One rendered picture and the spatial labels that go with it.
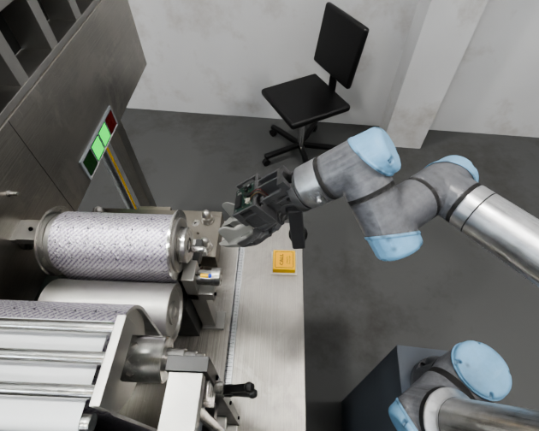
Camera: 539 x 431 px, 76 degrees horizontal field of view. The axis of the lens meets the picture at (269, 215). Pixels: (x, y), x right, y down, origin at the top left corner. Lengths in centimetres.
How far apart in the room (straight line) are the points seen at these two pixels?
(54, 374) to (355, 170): 46
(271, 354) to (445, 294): 147
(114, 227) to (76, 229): 7
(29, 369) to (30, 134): 54
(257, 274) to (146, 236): 47
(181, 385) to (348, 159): 36
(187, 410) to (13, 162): 62
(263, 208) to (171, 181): 209
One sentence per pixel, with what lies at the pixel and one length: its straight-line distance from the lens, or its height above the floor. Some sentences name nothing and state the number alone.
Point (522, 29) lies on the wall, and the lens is 298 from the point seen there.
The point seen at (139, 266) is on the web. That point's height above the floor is 126.
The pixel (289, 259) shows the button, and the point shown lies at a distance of 109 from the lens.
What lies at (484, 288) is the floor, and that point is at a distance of 241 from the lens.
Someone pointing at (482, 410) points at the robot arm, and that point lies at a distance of 70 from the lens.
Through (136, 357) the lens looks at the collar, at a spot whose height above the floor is 137.
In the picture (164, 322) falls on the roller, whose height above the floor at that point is 122.
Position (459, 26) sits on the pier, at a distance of 254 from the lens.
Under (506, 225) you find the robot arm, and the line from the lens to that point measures 58.
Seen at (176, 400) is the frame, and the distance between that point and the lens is 44.
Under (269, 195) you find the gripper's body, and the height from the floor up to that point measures 142.
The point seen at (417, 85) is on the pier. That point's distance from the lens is 267.
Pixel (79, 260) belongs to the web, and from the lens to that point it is 78.
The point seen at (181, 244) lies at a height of 128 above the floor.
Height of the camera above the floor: 187
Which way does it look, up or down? 53 degrees down
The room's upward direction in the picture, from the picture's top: straight up
